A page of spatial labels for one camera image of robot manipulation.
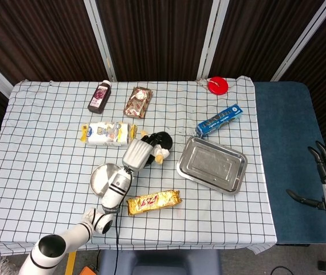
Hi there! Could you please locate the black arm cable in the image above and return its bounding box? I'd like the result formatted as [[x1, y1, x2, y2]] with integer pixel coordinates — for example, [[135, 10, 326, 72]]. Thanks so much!
[[113, 211, 123, 275]]

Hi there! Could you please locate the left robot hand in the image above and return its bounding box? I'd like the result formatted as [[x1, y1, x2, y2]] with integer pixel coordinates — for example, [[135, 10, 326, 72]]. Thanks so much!
[[121, 132, 163, 172]]

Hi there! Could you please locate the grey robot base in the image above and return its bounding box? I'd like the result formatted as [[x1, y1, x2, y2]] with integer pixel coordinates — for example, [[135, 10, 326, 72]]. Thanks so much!
[[98, 249, 222, 275]]

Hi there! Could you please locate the dark juice bottle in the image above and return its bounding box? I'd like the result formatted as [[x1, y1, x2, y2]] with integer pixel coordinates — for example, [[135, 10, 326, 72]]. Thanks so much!
[[87, 80, 112, 115]]

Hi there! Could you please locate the round steel plate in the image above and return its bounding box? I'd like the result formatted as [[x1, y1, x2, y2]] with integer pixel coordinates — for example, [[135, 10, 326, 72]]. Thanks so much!
[[90, 163, 123, 198]]

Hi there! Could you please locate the blue cookie box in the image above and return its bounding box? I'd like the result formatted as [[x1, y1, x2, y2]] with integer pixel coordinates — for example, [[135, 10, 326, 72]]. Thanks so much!
[[195, 103, 243, 137]]

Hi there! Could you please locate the rectangular steel tray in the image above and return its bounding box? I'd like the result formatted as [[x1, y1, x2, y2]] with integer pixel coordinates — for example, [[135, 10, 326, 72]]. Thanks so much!
[[176, 136, 248, 196]]

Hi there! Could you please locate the gold foil snack package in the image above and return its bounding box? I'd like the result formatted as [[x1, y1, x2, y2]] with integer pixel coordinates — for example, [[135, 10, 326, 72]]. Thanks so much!
[[126, 189, 183, 216]]

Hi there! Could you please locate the brown red snack package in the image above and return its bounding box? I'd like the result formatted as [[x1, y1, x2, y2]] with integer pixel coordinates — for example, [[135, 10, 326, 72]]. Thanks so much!
[[123, 87, 154, 119]]

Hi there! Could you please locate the white yellow snack package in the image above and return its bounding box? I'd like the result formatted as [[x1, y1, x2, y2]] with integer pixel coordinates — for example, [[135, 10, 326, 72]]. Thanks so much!
[[79, 121, 139, 147]]

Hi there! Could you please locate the orange floor object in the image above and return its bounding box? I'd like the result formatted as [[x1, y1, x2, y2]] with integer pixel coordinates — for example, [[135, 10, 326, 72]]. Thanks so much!
[[78, 265, 96, 275]]

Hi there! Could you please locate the red round disc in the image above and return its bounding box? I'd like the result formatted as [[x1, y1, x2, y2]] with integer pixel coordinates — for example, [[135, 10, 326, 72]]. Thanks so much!
[[207, 76, 230, 95]]

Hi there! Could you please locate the black and white plush doll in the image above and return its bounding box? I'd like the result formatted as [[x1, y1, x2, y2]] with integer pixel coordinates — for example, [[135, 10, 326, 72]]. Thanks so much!
[[139, 130, 174, 166]]

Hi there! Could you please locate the white sneaker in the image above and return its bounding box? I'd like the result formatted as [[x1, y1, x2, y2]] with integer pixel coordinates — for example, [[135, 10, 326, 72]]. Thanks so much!
[[0, 256, 19, 275]]

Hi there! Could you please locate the black floor cable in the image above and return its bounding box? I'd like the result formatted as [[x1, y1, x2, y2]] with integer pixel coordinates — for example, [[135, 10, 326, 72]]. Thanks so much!
[[265, 265, 285, 275]]

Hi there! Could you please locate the black grid checked tablecloth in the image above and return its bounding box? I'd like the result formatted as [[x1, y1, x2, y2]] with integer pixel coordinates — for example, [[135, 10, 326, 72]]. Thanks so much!
[[0, 76, 277, 263]]

